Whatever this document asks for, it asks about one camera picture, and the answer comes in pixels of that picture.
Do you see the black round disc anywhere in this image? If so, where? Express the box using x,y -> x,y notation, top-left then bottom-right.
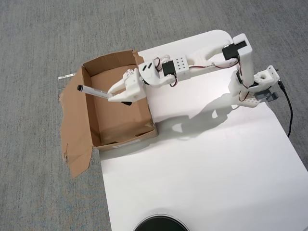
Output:
133,214 -> 190,231

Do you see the open brown cardboard box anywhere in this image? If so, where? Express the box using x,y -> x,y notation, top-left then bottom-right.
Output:
57,49 -> 159,179

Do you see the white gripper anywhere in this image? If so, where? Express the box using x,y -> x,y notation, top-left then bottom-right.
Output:
107,68 -> 148,103

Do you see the white marker pen black cap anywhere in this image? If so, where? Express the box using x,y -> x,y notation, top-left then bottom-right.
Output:
77,84 -> 133,106

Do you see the black power cable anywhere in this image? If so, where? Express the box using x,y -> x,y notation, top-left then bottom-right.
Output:
278,80 -> 294,138

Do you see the grey table clamp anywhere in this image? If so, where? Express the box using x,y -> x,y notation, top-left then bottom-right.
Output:
255,89 -> 279,103

